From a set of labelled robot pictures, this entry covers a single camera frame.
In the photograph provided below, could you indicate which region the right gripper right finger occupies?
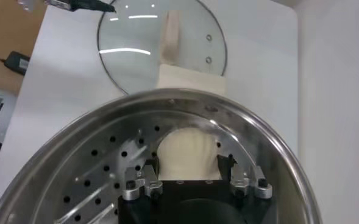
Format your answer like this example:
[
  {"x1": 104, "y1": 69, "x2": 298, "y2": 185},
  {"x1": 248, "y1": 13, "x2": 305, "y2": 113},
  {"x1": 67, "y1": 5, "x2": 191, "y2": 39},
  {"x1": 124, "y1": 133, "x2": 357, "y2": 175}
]
[{"x1": 217, "y1": 154, "x2": 273, "y2": 200}]

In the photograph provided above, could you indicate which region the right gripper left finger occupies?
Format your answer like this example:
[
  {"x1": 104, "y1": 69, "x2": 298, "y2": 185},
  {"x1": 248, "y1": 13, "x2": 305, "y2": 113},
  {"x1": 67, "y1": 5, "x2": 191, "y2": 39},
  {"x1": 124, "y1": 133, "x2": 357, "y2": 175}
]
[{"x1": 123, "y1": 156, "x2": 164, "y2": 201}]

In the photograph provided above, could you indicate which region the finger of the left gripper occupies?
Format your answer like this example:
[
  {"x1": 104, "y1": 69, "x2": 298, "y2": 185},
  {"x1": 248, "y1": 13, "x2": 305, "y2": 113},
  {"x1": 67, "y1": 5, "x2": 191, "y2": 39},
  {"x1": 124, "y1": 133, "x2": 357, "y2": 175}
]
[{"x1": 43, "y1": 0, "x2": 118, "y2": 13}]

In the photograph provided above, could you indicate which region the glass lid with cream handle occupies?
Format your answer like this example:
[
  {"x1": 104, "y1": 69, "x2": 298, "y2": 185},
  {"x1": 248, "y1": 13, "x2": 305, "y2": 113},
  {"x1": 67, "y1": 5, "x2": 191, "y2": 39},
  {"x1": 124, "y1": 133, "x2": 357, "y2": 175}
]
[{"x1": 96, "y1": 0, "x2": 229, "y2": 96}]

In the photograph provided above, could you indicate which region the white steamed baozi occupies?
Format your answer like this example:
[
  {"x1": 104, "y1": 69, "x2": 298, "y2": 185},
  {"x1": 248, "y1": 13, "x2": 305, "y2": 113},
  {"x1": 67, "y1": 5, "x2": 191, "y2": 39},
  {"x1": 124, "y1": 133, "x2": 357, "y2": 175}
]
[{"x1": 156, "y1": 127, "x2": 223, "y2": 181}]

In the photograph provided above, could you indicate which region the stainless steel steamer basket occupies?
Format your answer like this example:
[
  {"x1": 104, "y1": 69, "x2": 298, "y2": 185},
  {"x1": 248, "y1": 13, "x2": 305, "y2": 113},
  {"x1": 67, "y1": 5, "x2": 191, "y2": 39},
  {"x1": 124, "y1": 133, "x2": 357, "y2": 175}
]
[{"x1": 0, "y1": 63, "x2": 322, "y2": 224}]

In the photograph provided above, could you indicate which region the black power brick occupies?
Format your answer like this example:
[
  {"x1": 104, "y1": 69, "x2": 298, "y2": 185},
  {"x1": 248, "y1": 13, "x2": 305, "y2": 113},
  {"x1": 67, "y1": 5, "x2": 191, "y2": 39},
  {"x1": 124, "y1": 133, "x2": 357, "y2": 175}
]
[{"x1": 0, "y1": 45, "x2": 31, "y2": 76}]

